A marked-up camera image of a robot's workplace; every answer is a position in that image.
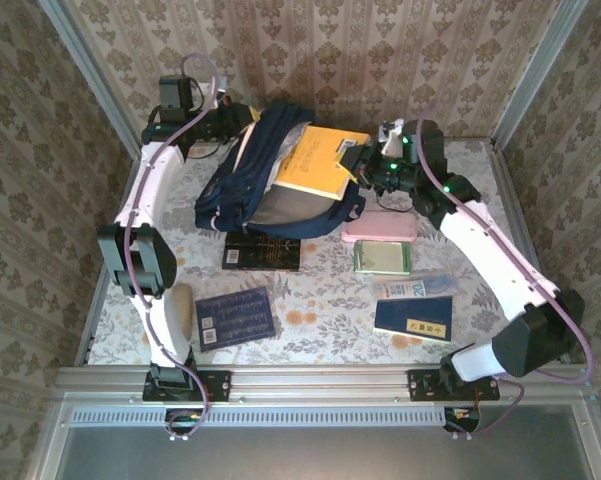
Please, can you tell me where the pink pencil case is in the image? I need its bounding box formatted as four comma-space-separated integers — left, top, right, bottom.
340, 210, 418, 245

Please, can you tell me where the navy backpack with pink trim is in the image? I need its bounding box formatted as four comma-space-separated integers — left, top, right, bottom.
194, 102, 367, 241

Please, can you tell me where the green notebook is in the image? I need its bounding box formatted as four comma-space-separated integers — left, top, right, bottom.
353, 239, 414, 276

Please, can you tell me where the black book with gold print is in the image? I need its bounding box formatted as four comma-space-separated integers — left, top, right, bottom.
222, 230, 302, 273

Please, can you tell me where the navy book with yellow label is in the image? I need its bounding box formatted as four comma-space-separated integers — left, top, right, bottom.
373, 295, 454, 343

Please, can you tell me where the navy book with QR codes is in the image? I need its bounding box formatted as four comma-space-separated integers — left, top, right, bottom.
194, 285, 277, 353

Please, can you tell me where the floral table cover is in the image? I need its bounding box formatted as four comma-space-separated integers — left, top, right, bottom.
87, 139, 551, 366

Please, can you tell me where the grey metal panel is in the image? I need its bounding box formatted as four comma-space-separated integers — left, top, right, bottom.
54, 404, 596, 480

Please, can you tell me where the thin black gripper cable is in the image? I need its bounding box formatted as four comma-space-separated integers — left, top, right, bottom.
376, 191, 417, 212

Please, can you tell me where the aluminium upright frame post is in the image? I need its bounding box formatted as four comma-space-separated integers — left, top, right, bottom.
490, 0, 590, 149
38, 0, 145, 154

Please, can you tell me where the aluminium table side rail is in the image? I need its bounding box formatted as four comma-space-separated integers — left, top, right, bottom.
489, 139, 572, 365
74, 147, 144, 366

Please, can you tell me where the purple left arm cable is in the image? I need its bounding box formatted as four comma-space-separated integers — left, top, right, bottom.
123, 54, 220, 442

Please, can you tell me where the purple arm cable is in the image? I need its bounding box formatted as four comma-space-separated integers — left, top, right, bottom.
415, 102, 596, 441
123, 54, 220, 442

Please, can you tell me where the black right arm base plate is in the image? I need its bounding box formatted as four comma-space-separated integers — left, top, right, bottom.
407, 368, 501, 402

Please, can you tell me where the aluminium mounting rail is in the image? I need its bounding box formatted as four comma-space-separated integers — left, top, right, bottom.
54, 363, 594, 404

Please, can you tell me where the small circuit board with wires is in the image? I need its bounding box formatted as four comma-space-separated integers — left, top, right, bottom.
442, 405, 481, 434
164, 407, 209, 426

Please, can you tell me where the slotted grey cable duct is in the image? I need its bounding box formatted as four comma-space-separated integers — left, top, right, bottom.
68, 404, 449, 427

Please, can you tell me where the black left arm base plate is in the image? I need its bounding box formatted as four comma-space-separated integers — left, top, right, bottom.
142, 369, 232, 402

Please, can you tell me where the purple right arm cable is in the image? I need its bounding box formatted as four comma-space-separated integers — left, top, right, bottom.
415, 102, 596, 441

